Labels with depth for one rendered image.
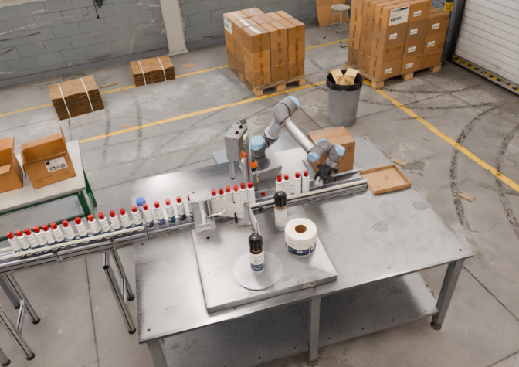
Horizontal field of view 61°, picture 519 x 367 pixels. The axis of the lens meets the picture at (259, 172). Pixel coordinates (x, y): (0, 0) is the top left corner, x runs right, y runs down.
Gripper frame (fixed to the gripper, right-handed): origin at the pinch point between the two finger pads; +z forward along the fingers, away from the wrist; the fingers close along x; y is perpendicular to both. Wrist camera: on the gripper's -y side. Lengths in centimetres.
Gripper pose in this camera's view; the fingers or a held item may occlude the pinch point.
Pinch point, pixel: (315, 184)
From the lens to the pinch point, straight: 328.0
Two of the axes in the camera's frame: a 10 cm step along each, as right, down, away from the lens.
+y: 2.6, 5.8, -7.7
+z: -4.4, 7.8, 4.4
